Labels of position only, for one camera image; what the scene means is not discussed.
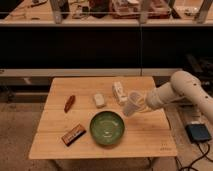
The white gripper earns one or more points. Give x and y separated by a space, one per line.
152 99

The white ceramic cup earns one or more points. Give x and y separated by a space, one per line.
133 104

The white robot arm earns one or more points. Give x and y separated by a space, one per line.
182 84

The green ceramic bowl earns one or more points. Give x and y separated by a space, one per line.
107 128

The small white block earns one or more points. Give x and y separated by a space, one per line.
99 100

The wooden folding table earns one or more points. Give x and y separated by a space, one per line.
82 120

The small brown sausage toy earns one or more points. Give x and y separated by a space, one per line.
69 103

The brown chocolate bar box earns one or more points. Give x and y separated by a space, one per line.
73 134

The long wooden shelf bench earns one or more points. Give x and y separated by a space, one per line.
44 76

